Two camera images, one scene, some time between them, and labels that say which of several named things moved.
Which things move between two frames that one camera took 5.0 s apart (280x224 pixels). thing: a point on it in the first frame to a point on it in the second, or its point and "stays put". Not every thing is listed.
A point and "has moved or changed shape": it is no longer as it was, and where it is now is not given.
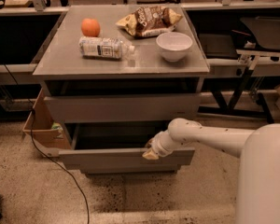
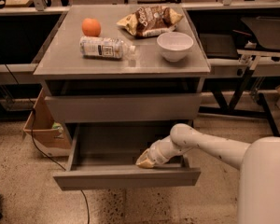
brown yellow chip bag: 149,20 stays put
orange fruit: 91,28 stays put
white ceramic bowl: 174,45 stays put
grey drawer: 119,147 has moved or changed shape
